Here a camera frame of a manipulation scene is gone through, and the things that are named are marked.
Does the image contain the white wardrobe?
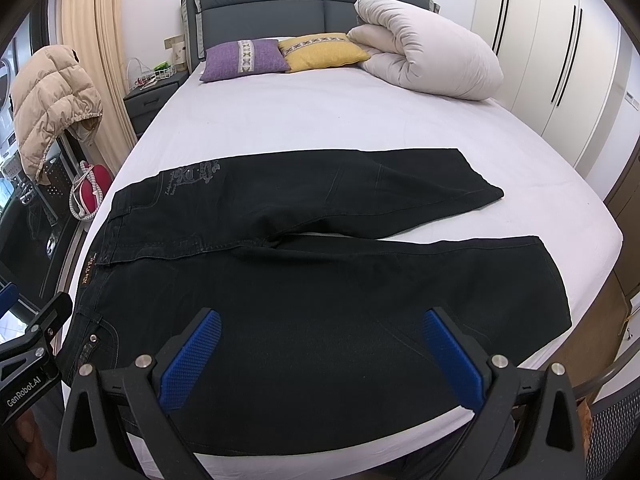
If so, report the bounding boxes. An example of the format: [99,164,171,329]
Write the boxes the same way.
[472,0,631,176]

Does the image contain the black denim pants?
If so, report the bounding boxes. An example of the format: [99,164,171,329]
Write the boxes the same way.
[58,148,570,456]

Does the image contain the beige curtain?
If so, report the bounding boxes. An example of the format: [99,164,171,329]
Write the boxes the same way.
[58,0,136,165]

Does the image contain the dark grey nightstand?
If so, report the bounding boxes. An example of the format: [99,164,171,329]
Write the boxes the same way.
[124,72,189,139]

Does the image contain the yellow patterned pillow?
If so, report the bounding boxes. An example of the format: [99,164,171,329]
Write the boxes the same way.
[279,32,370,73]

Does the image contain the red and white bag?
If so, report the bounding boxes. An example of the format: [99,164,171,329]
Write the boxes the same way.
[68,160,113,221]

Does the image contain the folded beige duvet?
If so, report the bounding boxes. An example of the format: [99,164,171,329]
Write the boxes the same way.
[347,0,503,101]

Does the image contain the dark grey headboard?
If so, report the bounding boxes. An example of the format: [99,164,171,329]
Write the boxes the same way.
[181,0,439,70]

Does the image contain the purple patterned pillow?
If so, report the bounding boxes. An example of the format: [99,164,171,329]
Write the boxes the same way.
[200,39,290,82]

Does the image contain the beige puffer jacket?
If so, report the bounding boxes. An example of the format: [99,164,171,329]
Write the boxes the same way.
[10,44,103,185]

